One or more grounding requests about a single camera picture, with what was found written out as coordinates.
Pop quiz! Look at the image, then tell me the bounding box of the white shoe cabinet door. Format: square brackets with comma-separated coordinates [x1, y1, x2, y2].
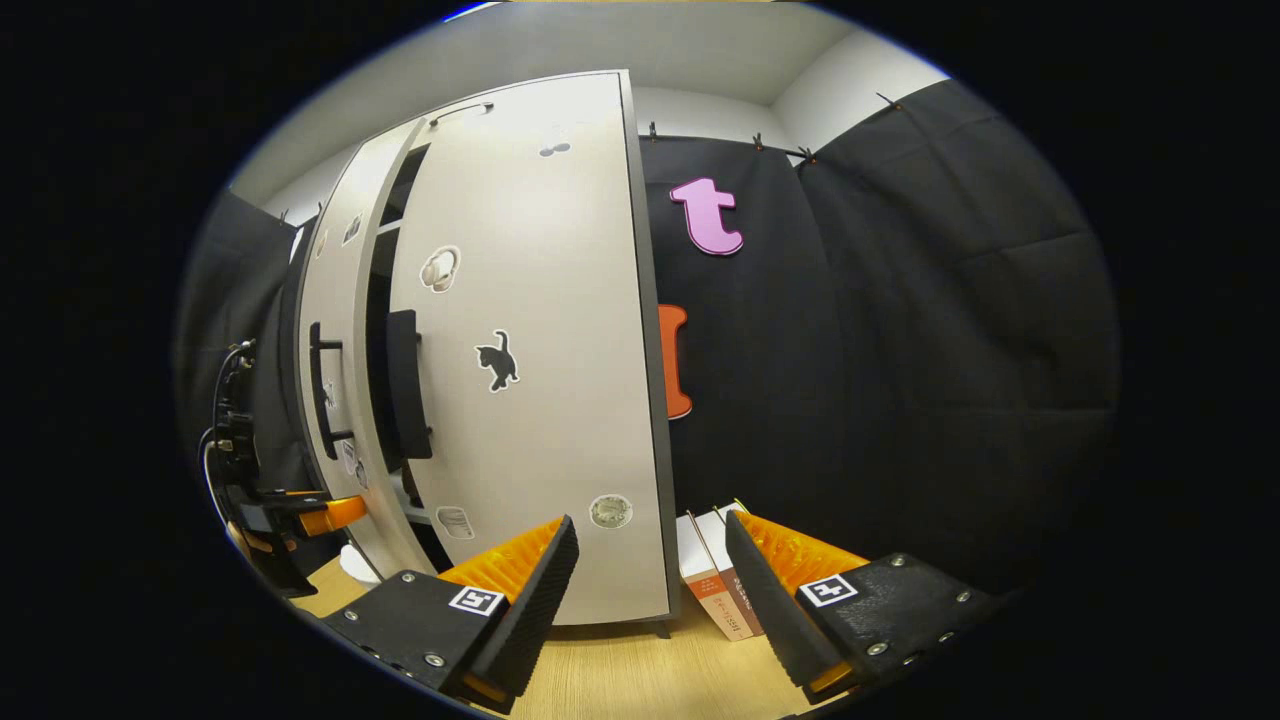
[295, 118, 431, 581]
[385, 115, 681, 626]

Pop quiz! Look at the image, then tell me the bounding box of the brown spine book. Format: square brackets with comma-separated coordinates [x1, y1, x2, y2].
[695, 505, 766, 638]

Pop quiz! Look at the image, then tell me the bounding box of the white and orange book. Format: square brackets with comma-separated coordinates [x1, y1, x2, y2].
[676, 512, 741, 641]

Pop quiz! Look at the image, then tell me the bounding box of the white cabinet drawer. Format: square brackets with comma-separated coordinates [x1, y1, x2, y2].
[395, 70, 633, 141]

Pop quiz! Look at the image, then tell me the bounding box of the white shoe cabinet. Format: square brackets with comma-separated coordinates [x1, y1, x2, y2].
[295, 70, 683, 639]

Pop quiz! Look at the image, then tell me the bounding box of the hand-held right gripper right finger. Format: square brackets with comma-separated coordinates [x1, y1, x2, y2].
[725, 510, 1011, 701]

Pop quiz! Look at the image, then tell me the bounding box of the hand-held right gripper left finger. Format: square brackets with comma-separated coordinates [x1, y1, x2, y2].
[318, 516, 580, 716]

